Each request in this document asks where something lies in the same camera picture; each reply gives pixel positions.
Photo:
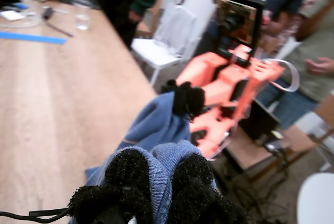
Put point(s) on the white papers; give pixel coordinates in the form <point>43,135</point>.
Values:
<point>10,15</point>

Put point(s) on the bystander bare hand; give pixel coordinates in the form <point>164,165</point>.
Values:
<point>321,66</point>

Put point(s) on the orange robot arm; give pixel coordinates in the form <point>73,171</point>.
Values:
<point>208,127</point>

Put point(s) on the person in olive shirt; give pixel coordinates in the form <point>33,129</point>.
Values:
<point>313,88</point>

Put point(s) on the clear plastic cup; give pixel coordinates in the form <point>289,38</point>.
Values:
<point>83,23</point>

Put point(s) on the blue T-shirt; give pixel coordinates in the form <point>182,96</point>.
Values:
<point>156,124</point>

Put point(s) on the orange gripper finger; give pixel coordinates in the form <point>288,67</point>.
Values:
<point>169,85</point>
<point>189,101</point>

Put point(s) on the black box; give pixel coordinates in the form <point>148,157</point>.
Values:
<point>258,122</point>

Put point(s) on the blue tape strip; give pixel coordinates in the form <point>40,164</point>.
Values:
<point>31,37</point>

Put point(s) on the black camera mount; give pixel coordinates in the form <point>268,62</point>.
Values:
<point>258,25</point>

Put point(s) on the white round stool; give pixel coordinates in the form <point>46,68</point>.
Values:
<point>318,200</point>

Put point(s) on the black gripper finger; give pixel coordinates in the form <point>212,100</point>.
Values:
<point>125,171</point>
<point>193,179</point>

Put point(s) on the wooden shelf board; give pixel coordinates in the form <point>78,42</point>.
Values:
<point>250,153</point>

